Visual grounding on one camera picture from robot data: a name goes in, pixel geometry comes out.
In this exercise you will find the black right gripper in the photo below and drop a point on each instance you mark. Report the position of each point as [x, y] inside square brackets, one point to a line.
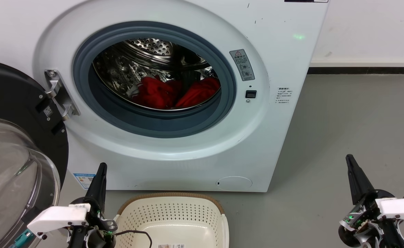
[363, 227]

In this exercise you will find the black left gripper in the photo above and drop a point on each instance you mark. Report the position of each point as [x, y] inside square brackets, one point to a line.
[95, 237]

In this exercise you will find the red cloth garment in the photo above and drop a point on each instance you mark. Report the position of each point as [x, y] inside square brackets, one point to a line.
[153, 94]

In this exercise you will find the cream perforated laundry basket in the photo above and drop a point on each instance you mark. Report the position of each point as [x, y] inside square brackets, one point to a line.
[174, 213]

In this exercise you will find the stainless steel washing machine drum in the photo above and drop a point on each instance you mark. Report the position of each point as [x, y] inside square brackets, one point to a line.
[126, 69]

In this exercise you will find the black washer door with glass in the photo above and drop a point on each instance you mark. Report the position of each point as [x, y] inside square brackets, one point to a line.
[12, 89]

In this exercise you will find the blue energy label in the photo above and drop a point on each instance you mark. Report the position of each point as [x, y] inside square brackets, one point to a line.
[84, 180]

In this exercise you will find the grey rubber door gasket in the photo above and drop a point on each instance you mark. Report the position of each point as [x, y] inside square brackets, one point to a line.
[153, 124]

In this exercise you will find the small QR code sticker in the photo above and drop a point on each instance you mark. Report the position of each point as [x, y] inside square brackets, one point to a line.
[48, 111]

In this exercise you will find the white barcode sticker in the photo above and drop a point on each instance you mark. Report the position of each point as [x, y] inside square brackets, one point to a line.
[171, 246]

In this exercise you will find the white front-load washing machine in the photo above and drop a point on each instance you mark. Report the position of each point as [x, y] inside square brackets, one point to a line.
[274, 137]

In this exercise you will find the silver metal door hinge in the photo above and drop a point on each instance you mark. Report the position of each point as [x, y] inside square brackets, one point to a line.
[59, 93]

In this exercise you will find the black baseboard strip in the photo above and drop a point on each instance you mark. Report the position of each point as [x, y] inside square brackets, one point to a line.
[360, 70]

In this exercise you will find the white text label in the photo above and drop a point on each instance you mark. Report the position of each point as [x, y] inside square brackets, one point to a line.
[284, 95]

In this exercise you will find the round white filter cover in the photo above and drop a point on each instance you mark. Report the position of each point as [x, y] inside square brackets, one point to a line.
[234, 183]

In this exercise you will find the black door latch socket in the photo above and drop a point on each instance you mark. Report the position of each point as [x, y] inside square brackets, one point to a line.
[251, 94]

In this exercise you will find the grey warning sticker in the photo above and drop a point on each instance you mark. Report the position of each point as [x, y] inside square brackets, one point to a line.
[242, 64]

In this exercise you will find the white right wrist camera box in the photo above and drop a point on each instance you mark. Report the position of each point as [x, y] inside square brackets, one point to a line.
[401, 208]

